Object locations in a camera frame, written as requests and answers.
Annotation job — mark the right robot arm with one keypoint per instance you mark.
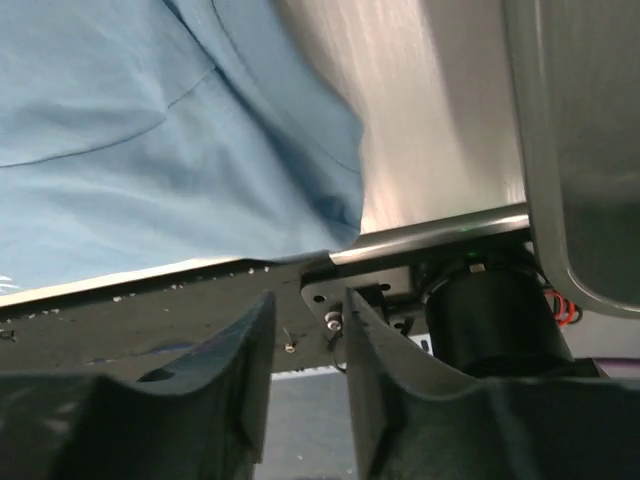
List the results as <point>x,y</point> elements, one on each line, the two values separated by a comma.
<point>483,320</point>

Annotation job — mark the grey plastic tray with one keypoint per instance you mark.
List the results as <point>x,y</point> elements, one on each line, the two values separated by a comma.
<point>575,73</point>

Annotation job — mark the aluminium front rail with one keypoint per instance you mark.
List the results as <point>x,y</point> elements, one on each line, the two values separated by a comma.
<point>434,233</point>

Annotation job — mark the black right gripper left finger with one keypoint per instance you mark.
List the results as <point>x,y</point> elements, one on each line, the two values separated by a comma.
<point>201,416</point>

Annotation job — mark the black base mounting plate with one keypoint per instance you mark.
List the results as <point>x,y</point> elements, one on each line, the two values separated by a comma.
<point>144,322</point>

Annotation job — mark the light blue printed t-shirt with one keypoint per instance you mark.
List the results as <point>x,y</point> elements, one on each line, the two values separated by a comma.
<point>138,134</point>

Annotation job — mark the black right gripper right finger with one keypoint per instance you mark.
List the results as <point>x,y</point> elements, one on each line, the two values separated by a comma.
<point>414,417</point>

